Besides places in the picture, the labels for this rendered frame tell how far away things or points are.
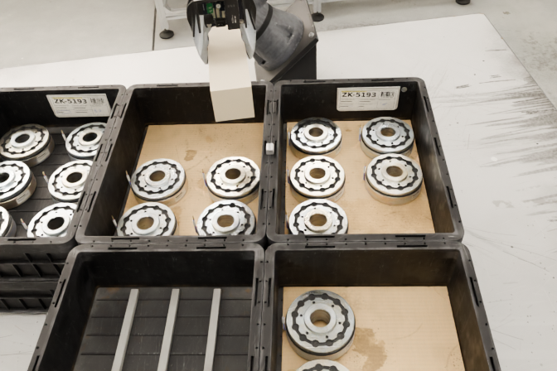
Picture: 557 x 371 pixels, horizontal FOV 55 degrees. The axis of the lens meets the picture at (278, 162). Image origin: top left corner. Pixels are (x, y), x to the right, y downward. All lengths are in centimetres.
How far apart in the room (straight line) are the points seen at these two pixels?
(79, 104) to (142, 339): 54
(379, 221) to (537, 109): 64
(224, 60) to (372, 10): 235
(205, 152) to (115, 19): 228
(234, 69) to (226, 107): 6
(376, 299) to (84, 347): 45
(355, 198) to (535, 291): 37
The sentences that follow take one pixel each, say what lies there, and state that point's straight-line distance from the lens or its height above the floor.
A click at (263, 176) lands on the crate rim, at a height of 93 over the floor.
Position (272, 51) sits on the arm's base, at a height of 86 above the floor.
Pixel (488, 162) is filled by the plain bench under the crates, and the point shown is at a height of 70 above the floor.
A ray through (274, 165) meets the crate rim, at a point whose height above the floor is 93.
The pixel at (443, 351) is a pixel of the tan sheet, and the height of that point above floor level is 83.
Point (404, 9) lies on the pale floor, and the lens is 320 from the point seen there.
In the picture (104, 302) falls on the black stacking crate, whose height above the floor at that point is 83.
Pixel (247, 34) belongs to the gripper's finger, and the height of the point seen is 114.
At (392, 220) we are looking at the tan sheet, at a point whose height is 83.
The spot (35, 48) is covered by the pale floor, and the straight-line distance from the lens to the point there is 326.
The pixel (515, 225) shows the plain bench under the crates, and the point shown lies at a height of 70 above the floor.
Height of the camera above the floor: 160
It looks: 46 degrees down
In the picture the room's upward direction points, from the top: 4 degrees counter-clockwise
